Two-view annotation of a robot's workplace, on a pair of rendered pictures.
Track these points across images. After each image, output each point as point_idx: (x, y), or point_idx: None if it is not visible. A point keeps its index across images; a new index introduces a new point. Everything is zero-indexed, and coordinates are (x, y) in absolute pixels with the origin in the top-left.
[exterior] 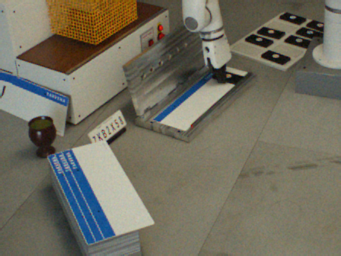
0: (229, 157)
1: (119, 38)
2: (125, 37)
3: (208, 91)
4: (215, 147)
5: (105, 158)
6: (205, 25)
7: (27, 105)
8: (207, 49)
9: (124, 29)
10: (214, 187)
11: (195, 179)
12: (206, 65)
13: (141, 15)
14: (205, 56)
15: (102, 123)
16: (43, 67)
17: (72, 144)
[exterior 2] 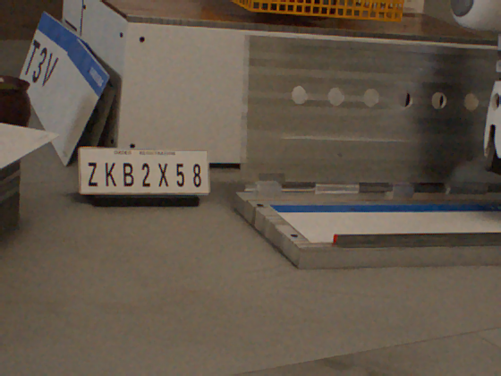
0: (353, 324)
1: (318, 28)
2: (339, 37)
3: (465, 221)
4: (346, 298)
5: (4, 147)
6: (496, 14)
7: (60, 98)
8: (498, 101)
9: (353, 28)
10: (224, 347)
11: (205, 317)
12: (485, 150)
13: (422, 31)
14: (489, 120)
15: (137, 149)
16: (106, 6)
17: (61, 180)
